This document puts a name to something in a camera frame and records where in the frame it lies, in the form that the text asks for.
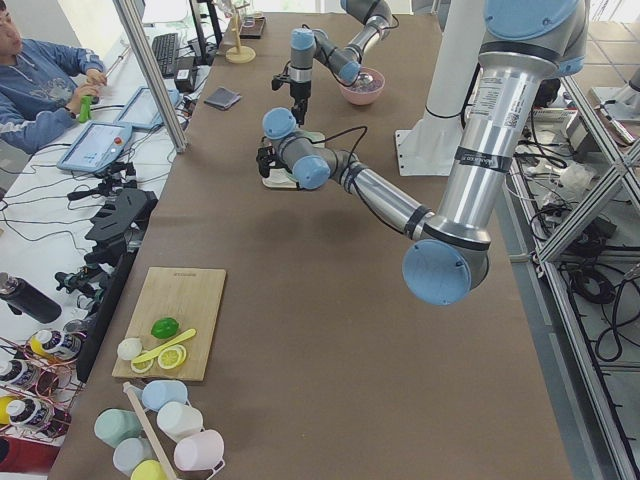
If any pink bowl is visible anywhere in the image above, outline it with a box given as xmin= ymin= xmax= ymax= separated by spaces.
xmin=338 ymin=67 xmax=385 ymax=106

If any cream rectangular tray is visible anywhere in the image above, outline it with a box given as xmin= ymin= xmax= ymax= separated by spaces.
xmin=261 ymin=132 xmax=325 ymax=190

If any wooden stand with base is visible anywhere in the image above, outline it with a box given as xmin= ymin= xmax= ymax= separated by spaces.
xmin=214 ymin=0 xmax=256 ymax=64

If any grey folded cloth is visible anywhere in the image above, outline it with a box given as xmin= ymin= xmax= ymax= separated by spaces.
xmin=204 ymin=87 xmax=242 ymax=111

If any dark wooden tray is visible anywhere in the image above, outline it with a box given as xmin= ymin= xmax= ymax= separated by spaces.
xmin=240 ymin=16 xmax=266 ymax=39

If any black power adapter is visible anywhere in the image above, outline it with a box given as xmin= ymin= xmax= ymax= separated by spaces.
xmin=174 ymin=56 xmax=198 ymax=93

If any black keyboard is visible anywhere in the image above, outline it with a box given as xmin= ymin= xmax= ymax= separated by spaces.
xmin=151 ymin=33 xmax=179 ymax=78

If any teach pendant tablet far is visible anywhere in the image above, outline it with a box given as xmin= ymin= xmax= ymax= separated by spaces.
xmin=114 ymin=87 xmax=163 ymax=131

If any teach pendant tablet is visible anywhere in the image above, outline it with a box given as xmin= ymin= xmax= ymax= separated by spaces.
xmin=114 ymin=87 xmax=163 ymax=131
xmin=57 ymin=121 xmax=133 ymax=173

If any black gripper holder rack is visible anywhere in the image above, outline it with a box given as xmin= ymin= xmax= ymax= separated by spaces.
xmin=55 ymin=162 xmax=158 ymax=383

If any teach pendant tablet near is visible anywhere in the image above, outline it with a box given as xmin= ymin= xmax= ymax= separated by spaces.
xmin=57 ymin=121 xmax=133 ymax=173

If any wooden cutting board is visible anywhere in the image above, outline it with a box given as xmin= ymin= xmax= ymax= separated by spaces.
xmin=111 ymin=267 xmax=227 ymax=384

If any person in blue hoodie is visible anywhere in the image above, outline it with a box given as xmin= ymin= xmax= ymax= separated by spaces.
xmin=1 ymin=3 xmax=107 ymax=154

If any green lime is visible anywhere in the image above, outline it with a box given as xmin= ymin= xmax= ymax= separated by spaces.
xmin=150 ymin=317 xmax=180 ymax=339

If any lemon slice right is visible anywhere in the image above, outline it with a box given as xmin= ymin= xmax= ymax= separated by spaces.
xmin=157 ymin=344 xmax=187 ymax=370

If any lemon slice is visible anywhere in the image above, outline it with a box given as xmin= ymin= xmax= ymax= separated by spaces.
xmin=130 ymin=358 xmax=154 ymax=374
xmin=157 ymin=344 xmax=187 ymax=370

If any yellow plastic knife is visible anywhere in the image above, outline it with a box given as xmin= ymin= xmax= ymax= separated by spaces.
xmin=131 ymin=328 xmax=197 ymax=363

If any white lemon end piece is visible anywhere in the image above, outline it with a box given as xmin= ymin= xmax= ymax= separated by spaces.
xmin=117 ymin=337 xmax=143 ymax=361

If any lemon slice left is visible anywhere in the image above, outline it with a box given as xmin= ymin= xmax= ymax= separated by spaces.
xmin=130 ymin=358 xmax=154 ymax=374

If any light blue cup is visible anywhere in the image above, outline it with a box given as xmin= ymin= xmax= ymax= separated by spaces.
xmin=142 ymin=380 xmax=188 ymax=411

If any black water bottle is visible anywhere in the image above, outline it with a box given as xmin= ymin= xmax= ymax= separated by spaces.
xmin=1 ymin=272 xmax=62 ymax=324

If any white cup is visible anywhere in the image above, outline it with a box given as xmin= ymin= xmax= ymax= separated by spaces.
xmin=156 ymin=401 xmax=204 ymax=442

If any yellow bottle upper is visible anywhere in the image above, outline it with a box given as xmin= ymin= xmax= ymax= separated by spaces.
xmin=32 ymin=329 xmax=82 ymax=361

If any yellow bottle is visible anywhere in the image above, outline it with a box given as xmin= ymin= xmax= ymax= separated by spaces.
xmin=5 ymin=398 xmax=54 ymax=431
xmin=32 ymin=329 xmax=82 ymax=361

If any pink cup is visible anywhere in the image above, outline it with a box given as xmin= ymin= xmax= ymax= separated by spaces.
xmin=173 ymin=429 xmax=225 ymax=472

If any mint green cup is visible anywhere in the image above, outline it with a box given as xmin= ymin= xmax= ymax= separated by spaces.
xmin=94 ymin=408 xmax=142 ymax=448

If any bottle middle dark label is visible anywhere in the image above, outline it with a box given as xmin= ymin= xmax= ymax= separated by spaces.
xmin=1 ymin=359 xmax=40 ymax=390

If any pale blue cup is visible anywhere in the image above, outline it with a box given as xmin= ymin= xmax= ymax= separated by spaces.
xmin=112 ymin=438 xmax=156 ymax=478

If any yellow cup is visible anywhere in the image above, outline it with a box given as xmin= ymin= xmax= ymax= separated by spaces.
xmin=130 ymin=459 xmax=168 ymax=480

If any yellow bottle lower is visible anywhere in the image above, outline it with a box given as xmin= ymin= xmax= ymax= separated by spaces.
xmin=5 ymin=398 xmax=54 ymax=431

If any aluminium frame post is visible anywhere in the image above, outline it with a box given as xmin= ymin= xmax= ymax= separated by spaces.
xmin=113 ymin=0 xmax=187 ymax=154

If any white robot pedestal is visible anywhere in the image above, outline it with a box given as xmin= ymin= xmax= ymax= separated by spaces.
xmin=396 ymin=0 xmax=486 ymax=176

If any green handled tool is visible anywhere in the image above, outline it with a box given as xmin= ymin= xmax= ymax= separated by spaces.
xmin=77 ymin=95 xmax=94 ymax=123

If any copper wire basket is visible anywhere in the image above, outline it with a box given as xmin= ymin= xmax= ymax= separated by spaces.
xmin=1 ymin=329 xmax=86 ymax=443

